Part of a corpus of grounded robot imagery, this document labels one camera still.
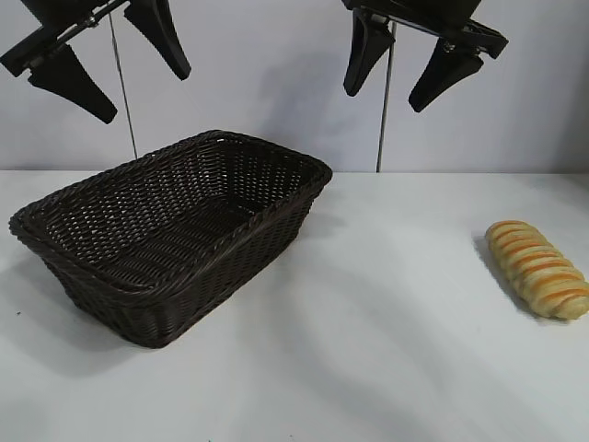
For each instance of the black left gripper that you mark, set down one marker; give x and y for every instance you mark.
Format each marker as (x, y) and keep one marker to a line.
(60, 34)

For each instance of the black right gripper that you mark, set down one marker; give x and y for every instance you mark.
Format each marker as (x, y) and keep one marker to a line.
(428, 18)

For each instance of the dark brown wicker basket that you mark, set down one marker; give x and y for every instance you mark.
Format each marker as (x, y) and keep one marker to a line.
(161, 230)

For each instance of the long striped twisted bread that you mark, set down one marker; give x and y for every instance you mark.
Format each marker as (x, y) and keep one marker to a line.
(529, 267)

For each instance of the thin metal pole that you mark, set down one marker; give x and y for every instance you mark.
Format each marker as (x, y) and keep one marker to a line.
(384, 115)
(124, 96)

